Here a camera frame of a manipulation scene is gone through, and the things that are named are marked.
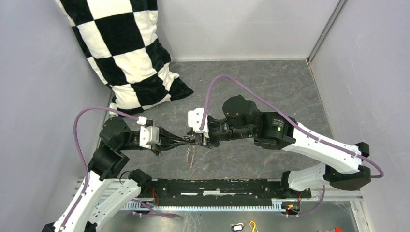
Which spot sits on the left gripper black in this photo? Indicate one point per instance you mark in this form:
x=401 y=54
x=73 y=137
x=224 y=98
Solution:
x=165 y=142

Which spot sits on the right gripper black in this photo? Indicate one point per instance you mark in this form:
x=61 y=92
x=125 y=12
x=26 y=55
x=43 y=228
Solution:
x=201 y=140

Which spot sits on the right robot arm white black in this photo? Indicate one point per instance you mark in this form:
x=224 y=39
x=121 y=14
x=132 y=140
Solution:
x=339 y=165

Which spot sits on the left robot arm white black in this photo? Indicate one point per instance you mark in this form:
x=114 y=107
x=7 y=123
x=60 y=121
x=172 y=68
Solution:
x=85 y=213

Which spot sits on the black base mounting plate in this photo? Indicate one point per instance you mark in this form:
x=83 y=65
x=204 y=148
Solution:
x=219 y=192

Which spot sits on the key with black tag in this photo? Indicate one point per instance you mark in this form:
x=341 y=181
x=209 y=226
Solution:
x=237 y=227

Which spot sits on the orange carabiner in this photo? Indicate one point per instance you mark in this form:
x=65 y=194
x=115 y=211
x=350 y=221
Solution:
x=253 y=226

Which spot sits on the black white checkered pillow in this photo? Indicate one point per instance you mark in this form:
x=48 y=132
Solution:
x=119 y=39

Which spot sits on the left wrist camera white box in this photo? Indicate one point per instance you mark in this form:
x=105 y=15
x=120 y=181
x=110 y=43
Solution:
x=149 y=136

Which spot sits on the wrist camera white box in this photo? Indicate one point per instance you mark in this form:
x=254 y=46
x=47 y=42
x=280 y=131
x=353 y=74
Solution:
x=149 y=136
x=194 y=122

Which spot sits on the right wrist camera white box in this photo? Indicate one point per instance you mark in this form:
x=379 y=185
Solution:
x=194 y=122

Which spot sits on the white toothed cable duct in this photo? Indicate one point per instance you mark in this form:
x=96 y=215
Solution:
x=274 y=206

